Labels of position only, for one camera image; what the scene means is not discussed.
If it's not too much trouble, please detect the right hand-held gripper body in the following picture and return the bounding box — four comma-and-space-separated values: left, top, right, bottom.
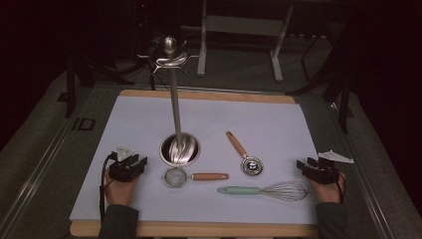
307, 149, 354, 185

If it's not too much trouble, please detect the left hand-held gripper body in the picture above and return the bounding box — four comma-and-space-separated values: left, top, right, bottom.
108, 144, 141, 183

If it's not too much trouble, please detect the steel utensil stand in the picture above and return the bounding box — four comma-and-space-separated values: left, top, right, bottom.
137, 35, 202, 168

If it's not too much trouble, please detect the whisk with green handle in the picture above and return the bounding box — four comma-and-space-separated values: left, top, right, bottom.
217, 180, 312, 202

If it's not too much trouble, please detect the mesh strainer with wooden handle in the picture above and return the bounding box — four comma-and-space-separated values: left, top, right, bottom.
161, 166, 230, 188

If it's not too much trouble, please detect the steel scoop with wooden handle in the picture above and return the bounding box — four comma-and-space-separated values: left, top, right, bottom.
225, 130, 264, 176

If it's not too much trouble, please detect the person's right hand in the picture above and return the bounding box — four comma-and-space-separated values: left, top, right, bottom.
308, 172, 346, 204

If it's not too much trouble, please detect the person's left hand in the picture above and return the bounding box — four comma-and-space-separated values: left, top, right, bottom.
104, 167, 140, 207

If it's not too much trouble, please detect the white table mat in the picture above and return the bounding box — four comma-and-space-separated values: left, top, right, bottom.
69, 95, 319, 225

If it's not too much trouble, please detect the black floor stand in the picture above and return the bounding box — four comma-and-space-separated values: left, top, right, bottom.
287, 16, 354, 133
64, 49, 133, 119

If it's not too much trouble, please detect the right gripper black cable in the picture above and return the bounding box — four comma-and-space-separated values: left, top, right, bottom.
335, 172, 346, 203

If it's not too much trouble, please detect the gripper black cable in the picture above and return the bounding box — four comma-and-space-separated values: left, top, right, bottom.
335, 172, 346, 203
99, 151, 117, 222

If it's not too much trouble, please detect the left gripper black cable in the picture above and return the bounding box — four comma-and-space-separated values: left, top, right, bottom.
99, 151, 117, 222

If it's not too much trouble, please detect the metal floor rail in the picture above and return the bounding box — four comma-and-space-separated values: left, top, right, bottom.
0, 89, 96, 233
331, 103, 396, 239

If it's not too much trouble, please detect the grey metal frame stand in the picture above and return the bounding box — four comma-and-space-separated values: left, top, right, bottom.
197, 0, 295, 83

